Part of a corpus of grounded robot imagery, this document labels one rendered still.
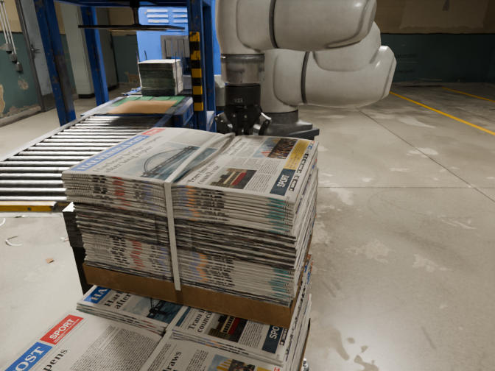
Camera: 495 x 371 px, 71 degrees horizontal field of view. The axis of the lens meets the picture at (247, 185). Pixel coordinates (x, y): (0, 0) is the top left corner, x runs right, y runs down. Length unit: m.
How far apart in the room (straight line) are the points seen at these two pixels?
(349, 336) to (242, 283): 1.27
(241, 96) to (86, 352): 0.51
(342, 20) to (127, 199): 0.45
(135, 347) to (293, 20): 0.58
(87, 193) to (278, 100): 0.58
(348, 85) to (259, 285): 0.57
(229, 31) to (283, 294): 0.47
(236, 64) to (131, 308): 0.48
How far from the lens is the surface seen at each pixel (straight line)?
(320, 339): 1.74
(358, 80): 0.92
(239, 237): 0.50
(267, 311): 0.57
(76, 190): 0.62
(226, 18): 0.70
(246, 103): 0.72
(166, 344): 0.59
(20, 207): 1.16
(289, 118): 1.01
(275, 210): 0.47
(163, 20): 4.64
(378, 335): 1.83
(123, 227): 0.60
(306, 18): 0.65
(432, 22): 10.72
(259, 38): 0.69
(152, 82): 3.08
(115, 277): 0.67
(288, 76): 0.95
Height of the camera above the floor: 1.25
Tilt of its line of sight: 23 degrees down
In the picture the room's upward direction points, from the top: straight up
